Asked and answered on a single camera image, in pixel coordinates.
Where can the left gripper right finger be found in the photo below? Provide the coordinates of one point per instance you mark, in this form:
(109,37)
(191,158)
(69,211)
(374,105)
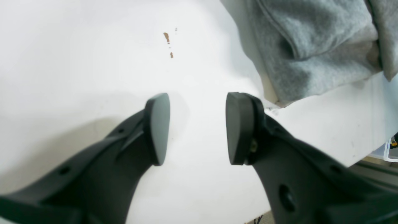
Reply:
(303,184)

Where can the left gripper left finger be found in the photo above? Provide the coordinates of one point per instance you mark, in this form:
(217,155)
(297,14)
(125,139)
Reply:
(96,186)

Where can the grey T-shirt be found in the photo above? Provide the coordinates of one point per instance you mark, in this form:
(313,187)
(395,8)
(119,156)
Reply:
(304,48)

